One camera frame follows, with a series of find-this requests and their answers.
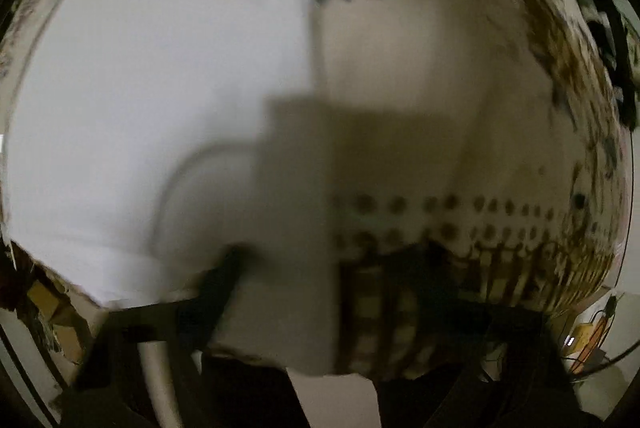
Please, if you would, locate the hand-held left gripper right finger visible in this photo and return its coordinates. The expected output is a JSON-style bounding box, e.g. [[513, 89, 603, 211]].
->
[[385, 242, 568, 409]]

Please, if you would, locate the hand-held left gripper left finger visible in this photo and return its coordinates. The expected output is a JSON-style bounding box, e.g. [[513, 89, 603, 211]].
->
[[75, 246, 258, 409]]

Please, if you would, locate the white small garment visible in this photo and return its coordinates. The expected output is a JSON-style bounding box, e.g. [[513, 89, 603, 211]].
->
[[4, 0, 343, 376]]

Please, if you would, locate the white device with light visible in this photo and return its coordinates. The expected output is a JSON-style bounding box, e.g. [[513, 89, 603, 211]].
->
[[564, 324, 596, 351]]

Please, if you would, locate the cardboard box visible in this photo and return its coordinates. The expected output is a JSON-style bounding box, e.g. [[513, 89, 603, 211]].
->
[[20, 281, 88, 364]]

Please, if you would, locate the cream floral printed blanket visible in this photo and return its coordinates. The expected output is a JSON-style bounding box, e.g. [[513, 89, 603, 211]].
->
[[0, 0, 632, 381]]

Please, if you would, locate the orange cable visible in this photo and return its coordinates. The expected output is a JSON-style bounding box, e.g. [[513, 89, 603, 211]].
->
[[570, 298, 618, 375]]

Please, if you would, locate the black cable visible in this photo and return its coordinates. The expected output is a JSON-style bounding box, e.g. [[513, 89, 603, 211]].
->
[[567, 348, 640, 376]]

